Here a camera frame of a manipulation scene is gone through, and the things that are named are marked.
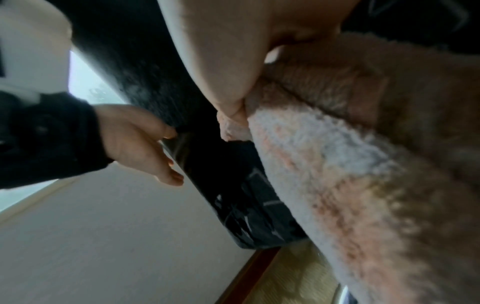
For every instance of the person's left hand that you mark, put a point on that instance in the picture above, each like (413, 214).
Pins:
(138, 139)

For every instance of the person's right hand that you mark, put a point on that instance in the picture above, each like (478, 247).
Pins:
(232, 50)

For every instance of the black office chair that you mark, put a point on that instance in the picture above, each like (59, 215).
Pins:
(168, 89)

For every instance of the pink cleaning cloth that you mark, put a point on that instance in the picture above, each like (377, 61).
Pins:
(356, 178)

